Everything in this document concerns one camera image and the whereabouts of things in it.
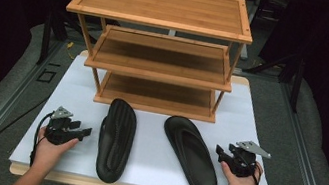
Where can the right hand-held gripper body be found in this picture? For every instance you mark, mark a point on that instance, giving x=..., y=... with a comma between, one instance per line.
x=243, y=163

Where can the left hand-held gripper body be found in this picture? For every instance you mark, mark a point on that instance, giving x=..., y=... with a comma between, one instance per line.
x=58, y=130

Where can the black slipper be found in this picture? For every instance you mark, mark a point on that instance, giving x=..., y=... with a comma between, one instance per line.
x=116, y=142
x=192, y=154

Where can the wooden three-tier shoe rack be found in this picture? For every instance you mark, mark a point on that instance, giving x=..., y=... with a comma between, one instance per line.
x=163, y=6

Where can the person's left hand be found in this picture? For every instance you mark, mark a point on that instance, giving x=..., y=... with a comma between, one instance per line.
x=49, y=154

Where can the white table sheet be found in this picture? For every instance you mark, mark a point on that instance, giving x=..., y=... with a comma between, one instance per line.
x=148, y=157

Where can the small yellow floor item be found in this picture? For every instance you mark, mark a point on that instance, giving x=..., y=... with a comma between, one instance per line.
x=69, y=47

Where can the black stand leg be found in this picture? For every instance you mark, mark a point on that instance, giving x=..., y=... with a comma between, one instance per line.
x=296, y=87
x=45, y=38

